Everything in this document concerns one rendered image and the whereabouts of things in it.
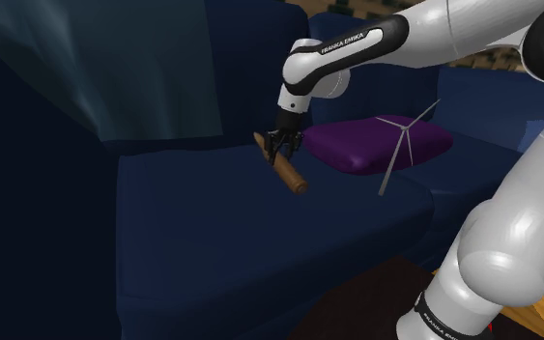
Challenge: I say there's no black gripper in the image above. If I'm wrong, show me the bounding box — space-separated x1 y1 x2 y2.
264 108 303 166

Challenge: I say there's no brown wooden rolling pin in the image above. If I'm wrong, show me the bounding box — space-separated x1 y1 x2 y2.
252 131 309 196

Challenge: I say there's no dark blue sofa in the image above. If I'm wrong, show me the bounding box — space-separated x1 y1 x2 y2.
0 0 544 340

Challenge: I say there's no purple cushion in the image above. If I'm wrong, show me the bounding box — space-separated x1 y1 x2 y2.
301 114 454 177

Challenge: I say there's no grey wind turbine model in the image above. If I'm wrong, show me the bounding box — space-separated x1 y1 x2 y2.
375 98 442 197

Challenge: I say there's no teal blanket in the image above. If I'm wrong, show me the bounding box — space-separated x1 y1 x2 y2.
0 0 224 142

